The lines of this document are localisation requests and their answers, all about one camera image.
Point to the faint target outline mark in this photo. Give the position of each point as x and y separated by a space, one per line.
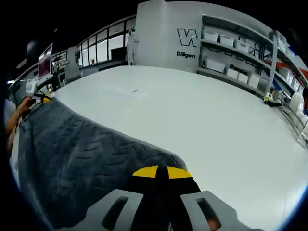
131 92

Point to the black framed glass partition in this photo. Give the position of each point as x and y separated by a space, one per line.
115 43

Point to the person's right hand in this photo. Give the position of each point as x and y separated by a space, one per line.
214 223

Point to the grey metal shelf rack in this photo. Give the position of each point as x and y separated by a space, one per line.
274 60

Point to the stack of white plates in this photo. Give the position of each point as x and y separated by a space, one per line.
298 103

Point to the grey fluffy towel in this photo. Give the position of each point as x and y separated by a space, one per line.
72 149

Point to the person's left hand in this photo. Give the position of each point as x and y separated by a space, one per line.
25 106

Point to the open laptop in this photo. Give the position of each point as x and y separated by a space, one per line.
45 62

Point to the group of white storage bins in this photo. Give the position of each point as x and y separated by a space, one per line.
226 41

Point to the small white yellow device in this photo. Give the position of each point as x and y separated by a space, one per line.
268 98

